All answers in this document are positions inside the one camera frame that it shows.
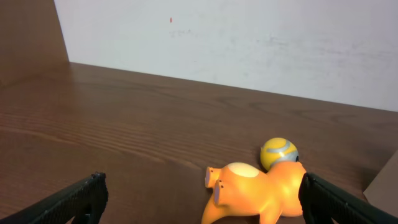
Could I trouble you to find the white cardboard box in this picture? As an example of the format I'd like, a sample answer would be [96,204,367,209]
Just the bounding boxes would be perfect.
[364,152,397,216]

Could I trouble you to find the orange dinosaur toy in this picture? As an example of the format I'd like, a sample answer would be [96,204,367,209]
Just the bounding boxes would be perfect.
[201,161,306,223]

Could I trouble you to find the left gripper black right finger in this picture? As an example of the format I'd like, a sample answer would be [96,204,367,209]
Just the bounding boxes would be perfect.
[298,172,397,224]

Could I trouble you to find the yellow grey ball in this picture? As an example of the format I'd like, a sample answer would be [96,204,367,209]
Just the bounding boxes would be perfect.
[260,138,299,170]

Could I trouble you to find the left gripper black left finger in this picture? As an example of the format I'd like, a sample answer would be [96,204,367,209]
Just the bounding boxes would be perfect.
[1,172,109,224]

